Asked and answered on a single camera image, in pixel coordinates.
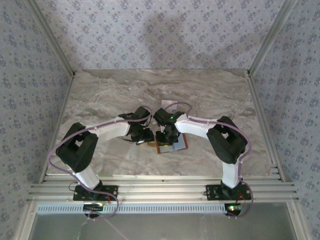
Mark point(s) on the grey credit card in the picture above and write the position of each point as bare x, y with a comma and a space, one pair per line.
173, 108

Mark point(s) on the aluminium table edge rail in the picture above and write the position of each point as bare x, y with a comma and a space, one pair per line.
66, 100
257, 100

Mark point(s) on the metal sheet panel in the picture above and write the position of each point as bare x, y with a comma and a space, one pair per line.
175, 227

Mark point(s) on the brown leather card holder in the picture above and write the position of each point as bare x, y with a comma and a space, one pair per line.
178, 146

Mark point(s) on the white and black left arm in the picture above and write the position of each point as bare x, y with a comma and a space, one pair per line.
110, 128

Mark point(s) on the aluminium frame post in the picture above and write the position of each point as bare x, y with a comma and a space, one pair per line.
54, 37
270, 37

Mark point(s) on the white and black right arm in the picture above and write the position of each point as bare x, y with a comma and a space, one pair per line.
192, 125

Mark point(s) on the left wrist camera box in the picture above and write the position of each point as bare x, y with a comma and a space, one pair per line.
142, 113

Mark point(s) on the aluminium frame leg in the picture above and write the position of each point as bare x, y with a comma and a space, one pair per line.
26, 220
296, 220

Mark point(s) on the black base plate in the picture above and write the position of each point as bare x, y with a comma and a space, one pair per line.
215, 192
110, 192

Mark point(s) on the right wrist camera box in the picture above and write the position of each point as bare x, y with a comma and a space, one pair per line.
161, 115

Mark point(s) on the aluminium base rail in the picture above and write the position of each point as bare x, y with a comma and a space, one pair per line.
160, 190

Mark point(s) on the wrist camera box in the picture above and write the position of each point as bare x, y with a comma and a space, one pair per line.
142, 113
161, 115

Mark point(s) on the small circuit board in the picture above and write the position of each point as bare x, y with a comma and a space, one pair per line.
235, 208
93, 207

